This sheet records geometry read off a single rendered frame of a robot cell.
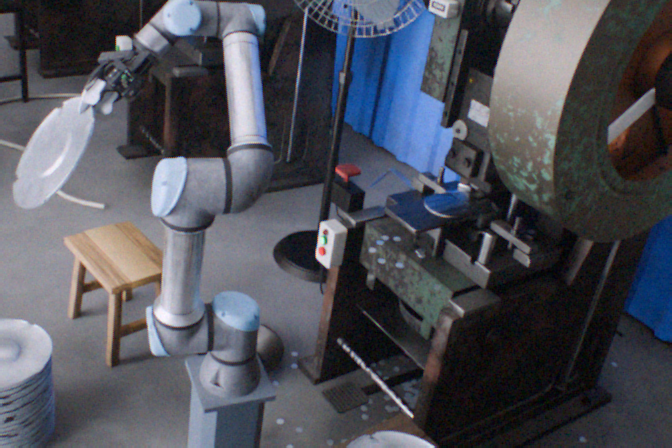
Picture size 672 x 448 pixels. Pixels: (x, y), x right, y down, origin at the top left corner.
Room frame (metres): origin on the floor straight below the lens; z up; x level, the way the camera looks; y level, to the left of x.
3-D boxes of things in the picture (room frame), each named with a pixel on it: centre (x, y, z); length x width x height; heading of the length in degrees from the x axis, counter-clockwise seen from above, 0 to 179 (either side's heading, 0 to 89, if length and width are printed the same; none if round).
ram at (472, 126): (1.95, -0.41, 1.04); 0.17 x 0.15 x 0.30; 129
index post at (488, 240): (1.76, -0.45, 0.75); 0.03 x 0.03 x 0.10; 39
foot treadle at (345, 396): (1.89, -0.33, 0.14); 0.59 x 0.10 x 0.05; 129
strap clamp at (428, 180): (2.11, -0.34, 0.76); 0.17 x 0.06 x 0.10; 39
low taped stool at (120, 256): (2.09, 0.65, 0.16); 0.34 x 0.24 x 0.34; 45
